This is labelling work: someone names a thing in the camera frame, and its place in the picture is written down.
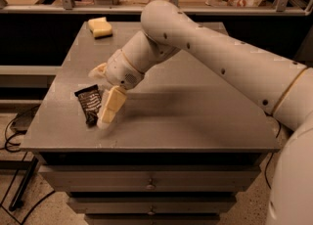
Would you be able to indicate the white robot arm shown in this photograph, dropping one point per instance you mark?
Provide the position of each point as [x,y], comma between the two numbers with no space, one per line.
[281,87]

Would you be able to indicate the top drawer metal knob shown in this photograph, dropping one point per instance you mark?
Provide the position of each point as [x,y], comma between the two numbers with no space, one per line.
[151,185]

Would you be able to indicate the black rxbar chocolate wrapper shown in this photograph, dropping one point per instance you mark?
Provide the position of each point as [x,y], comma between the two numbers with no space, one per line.
[90,100]

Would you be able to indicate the yellow sponge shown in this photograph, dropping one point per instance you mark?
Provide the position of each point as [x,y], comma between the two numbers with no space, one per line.
[100,27]

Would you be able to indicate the grey power box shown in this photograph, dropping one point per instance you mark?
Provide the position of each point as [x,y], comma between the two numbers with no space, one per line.
[22,121]

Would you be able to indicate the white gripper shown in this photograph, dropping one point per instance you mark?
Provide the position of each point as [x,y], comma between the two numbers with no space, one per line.
[119,69]

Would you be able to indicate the drawer metal knob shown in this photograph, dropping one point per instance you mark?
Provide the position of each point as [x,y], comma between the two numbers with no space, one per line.
[151,185]
[151,211]

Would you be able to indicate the grey drawer cabinet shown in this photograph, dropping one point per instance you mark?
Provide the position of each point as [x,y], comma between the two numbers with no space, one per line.
[202,142]

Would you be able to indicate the black stand leg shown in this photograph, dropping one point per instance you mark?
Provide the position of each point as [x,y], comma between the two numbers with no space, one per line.
[28,167]

